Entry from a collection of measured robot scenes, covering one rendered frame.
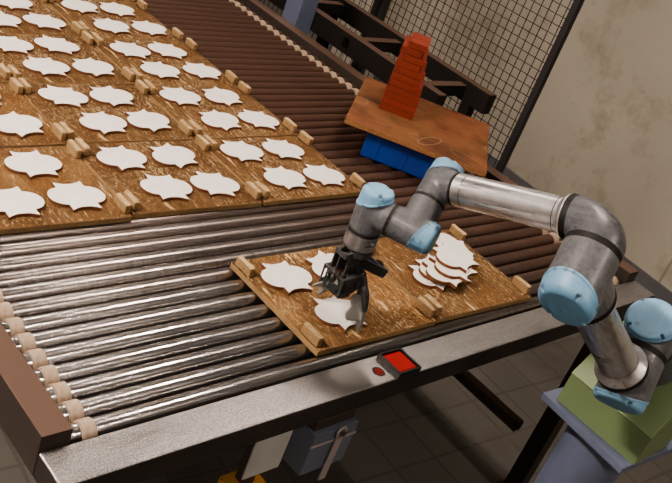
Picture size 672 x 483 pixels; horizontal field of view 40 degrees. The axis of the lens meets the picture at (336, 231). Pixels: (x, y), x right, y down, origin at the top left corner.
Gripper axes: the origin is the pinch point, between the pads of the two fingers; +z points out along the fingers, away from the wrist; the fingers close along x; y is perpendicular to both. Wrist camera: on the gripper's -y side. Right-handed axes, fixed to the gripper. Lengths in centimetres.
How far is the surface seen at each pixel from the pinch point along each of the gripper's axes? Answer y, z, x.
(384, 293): -19.5, 1.8, -3.8
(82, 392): 68, -1, 2
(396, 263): -34.1, 2.6, -14.0
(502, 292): -59, 4, 6
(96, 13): -28, 2, -176
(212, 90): -39, 2, -114
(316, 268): -5.9, -0.1, -16.5
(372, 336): -3.0, 0.8, 9.2
